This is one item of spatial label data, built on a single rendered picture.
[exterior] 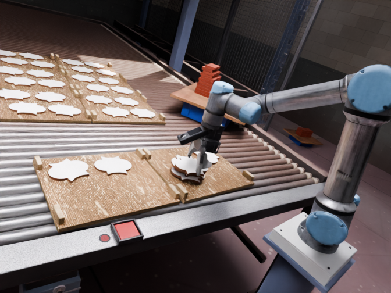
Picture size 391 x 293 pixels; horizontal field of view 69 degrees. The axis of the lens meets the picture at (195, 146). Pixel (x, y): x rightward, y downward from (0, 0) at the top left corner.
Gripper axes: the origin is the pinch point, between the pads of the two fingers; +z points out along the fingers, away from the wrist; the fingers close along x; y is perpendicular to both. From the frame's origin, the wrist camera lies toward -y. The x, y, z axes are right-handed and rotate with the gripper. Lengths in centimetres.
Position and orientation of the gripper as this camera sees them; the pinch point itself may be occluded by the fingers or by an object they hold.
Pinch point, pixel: (191, 165)
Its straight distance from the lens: 115.4
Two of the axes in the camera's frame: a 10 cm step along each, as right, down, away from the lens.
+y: 9.2, 1.0, 3.9
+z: -2.8, 8.6, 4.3
